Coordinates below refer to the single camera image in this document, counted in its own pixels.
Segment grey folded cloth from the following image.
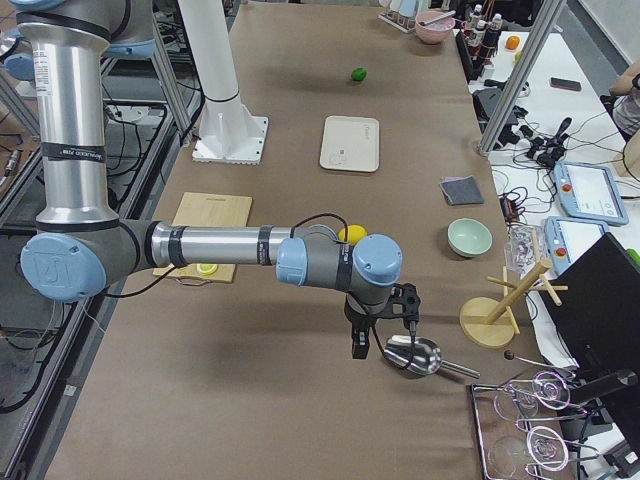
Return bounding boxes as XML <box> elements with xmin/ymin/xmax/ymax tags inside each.
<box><xmin>439</xmin><ymin>176</ymin><xmax>484</xmax><ymax>206</ymax></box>

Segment green lime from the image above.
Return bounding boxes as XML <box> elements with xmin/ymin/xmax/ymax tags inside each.
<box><xmin>350</xmin><ymin>67</ymin><xmax>367</xmax><ymax>82</ymax></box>

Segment white rectangular tray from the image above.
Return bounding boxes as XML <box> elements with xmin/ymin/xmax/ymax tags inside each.
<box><xmin>319</xmin><ymin>115</ymin><xmax>379</xmax><ymax>173</ymax></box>

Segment black monitor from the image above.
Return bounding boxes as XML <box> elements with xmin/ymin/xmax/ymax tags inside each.
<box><xmin>543</xmin><ymin>232</ymin><xmax>640</xmax><ymax>381</ymax></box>

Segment wooden mug tree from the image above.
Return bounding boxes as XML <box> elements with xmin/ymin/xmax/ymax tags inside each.
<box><xmin>459</xmin><ymin>230</ymin><xmax>569</xmax><ymax>349</ymax></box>

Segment mint green bowl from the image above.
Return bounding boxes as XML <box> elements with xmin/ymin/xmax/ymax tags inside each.
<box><xmin>447</xmin><ymin>218</ymin><xmax>493</xmax><ymax>258</ymax></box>

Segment blue teach pendant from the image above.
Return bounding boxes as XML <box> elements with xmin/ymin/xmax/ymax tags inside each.
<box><xmin>544</xmin><ymin>216</ymin><xmax>609</xmax><ymax>275</ymax></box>
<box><xmin>553</xmin><ymin>160</ymin><xmax>629</xmax><ymax>226</ymax></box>

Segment aluminium frame post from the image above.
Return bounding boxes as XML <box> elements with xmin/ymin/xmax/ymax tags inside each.
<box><xmin>476</xmin><ymin>0</ymin><xmax>566</xmax><ymax>157</ymax></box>

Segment glass rack tray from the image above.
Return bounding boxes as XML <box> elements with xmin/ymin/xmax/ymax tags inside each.
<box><xmin>469</xmin><ymin>370</ymin><xmax>600</xmax><ymax>479</ymax></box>

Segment yellow lemon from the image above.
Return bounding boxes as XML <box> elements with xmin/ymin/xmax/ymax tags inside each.
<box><xmin>338</xmin><ymin>224</ymin><xmax>368</xmax><ymax>245</ymax></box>

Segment white pedestal column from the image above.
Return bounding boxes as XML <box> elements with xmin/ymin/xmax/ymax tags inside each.
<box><xmin>179</xmin><ymin>0</ymin><xmax>269</xmax><ymax>165</ymax></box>

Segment orange fruit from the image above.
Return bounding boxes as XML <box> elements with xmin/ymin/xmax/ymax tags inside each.
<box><xmin>505</xmin><ymin>35</ymin><xmax>520</xmax><ymax>51</ymax></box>

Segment metal scoop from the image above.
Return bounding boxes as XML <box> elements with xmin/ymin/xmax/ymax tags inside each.
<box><xmin>383</xmin><ymin>335</ymin><xmax>480</xmax><ymax>379</ymax></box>

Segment lemon slice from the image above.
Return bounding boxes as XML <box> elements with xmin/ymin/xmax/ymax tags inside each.
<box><xmin>196</xmin><ymin>263</ymin><xmax>219</xmax><ymax>276</ymax></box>

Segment wooden cutting board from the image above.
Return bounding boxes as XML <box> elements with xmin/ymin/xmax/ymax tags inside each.
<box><xmin>153</xmin><ymin>192</ymin><xmax>253</xmax><ymax>286</ymax></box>

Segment black phone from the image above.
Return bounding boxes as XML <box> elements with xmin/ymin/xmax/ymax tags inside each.
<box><xmin>549</xmin><ymin>77</ymin><xmax>582</xmax><ymax>92</ymax></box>

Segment pink bowl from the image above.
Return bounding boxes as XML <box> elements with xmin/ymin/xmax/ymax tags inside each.
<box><xmin>415</xmin><ymin>10</ymin><xmax>456</xmax><ymax>45</ymax></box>

